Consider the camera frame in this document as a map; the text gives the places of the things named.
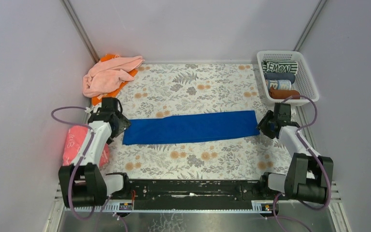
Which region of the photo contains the brown towel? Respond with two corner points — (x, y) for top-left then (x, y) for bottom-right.
(269, 88), (300, 100)

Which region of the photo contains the light pink towel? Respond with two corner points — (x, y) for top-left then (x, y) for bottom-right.
(82, 56), (144, 98)

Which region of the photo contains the dark blue rolled towel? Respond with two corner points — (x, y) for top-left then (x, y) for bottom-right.
(264, 72), (296, 84)

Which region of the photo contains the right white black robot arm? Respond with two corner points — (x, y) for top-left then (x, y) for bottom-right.
(257, 103), (333, 207)

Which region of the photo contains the striped lemon rolled towel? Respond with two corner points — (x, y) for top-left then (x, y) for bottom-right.
(261, 59), (299, 75)

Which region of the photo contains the white plastic basket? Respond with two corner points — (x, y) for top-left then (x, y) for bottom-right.
(257, 50), (319, 106)

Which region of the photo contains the purple cable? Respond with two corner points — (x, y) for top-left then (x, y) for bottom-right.
(51, 106), (113, 232)
(271, 95), (332, 232)

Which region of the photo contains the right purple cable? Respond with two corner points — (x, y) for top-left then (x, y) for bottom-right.
(271, 95), (332, 232)

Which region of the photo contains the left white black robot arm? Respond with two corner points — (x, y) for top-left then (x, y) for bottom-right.
(58, 97), (131, 208)

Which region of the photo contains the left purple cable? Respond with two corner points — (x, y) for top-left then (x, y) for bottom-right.
(51, 106), (113, 232)

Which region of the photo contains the orange blue rabbit towel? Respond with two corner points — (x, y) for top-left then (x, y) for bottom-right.
(266, 80), (292, 90)

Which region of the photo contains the pink patterned towel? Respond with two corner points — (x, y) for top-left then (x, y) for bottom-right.
(62, 126), (110, 167)

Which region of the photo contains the floral table mat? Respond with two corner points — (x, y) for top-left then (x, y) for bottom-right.
(101, 64), (291, 180)

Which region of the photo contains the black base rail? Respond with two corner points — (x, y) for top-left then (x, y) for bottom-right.
(100, 179), (290, 211)

